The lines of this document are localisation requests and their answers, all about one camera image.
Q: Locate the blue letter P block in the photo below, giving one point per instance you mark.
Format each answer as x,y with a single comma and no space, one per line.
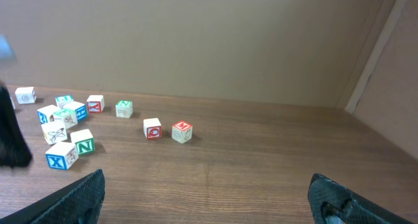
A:
79,108

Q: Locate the plain white wooden block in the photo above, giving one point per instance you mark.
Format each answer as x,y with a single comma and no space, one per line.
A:
25,95

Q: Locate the block with blue X side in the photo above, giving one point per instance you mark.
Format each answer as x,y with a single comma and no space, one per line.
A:
62,156

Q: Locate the white block green N side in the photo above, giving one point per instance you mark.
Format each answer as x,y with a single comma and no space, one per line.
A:
84,141

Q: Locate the red letter M block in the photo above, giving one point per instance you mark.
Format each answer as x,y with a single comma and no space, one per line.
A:
182,131

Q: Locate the white block red picture side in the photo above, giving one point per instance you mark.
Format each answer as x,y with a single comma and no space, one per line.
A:
152,128

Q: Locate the green letter N block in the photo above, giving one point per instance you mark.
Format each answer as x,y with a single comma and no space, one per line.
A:
124,109

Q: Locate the green letter F block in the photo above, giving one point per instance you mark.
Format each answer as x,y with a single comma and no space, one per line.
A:
67,116

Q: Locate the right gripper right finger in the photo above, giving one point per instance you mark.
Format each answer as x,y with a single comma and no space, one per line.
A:
331,202

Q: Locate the block with red side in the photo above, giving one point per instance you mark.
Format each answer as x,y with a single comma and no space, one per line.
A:
95,103

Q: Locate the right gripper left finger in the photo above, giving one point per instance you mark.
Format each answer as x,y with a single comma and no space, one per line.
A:
79,202

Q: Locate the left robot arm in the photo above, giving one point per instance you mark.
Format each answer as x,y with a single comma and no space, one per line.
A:
14,150

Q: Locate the yellow bordered block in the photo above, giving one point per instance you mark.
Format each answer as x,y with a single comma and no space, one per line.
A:
54,132

